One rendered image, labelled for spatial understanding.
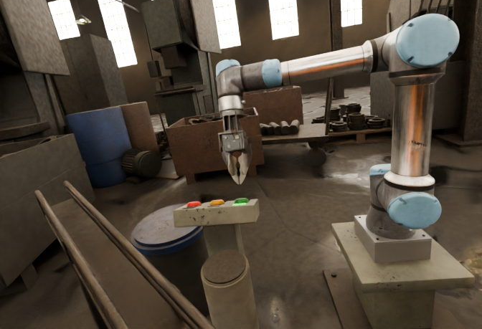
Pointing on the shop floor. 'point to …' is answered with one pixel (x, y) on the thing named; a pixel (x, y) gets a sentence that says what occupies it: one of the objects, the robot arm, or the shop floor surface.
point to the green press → (183, 44)
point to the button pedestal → (219, 224)
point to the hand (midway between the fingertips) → (239, 179)
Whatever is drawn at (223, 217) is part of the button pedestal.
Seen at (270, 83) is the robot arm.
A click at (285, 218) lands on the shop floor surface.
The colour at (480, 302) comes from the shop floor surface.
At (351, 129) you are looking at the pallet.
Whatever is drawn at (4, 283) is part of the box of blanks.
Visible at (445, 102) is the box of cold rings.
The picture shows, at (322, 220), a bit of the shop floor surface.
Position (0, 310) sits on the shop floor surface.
